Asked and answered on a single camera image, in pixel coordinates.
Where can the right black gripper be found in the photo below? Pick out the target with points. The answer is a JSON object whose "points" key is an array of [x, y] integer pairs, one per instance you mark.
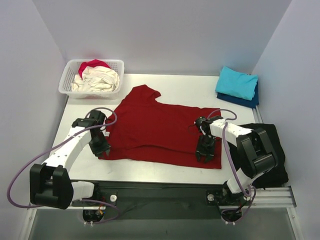
{"points": [[205, 150]]}

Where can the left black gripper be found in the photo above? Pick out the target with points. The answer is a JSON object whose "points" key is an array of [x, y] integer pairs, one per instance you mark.
{"points": [[100, 148]]}

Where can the dark red t-shirt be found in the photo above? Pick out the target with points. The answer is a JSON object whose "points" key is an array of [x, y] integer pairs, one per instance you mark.
{"points": [[147, 130]]}

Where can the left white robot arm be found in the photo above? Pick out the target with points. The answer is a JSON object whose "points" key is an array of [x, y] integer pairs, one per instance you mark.
{"points": [[50, 183]]}

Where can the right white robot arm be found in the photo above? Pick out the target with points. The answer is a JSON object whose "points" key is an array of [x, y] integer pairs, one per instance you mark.
{"points": [[250, 152]]}

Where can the cream white t-shirt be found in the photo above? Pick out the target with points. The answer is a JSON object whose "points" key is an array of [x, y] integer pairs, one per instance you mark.
{"points": [[96, 79]]}

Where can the dark blue folded t-shirt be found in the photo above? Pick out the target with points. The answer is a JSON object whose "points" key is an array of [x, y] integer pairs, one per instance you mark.
{"points": [[239, 101]]}

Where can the turquoise folded t-shirt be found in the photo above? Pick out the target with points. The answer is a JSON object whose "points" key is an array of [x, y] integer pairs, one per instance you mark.
{"points": [[236, 84]]}

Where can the black t-shirt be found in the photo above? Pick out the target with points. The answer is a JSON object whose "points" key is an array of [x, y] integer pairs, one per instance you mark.
{"points": [[277, 176]]}

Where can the white plastic basket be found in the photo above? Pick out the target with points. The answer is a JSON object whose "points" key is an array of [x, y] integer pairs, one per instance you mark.
{"points": [[71, 69]]}

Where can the bright red t-shirt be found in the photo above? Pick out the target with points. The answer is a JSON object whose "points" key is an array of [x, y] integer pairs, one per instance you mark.
{"points": [[92, 63]]}

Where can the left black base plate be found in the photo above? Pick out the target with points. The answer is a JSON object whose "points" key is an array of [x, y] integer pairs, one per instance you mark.
{"points": [[109, 196]]}

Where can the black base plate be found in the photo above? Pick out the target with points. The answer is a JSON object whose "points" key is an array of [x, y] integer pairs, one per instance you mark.
{"points": [[223, 197], [109, 196]]}

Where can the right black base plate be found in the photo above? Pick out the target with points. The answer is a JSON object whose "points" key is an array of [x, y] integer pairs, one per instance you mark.
{"points": [[223, 197]]}

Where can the aluminium rail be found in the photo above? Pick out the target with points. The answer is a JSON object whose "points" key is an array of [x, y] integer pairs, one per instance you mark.
{"points": [[143, 193]]}

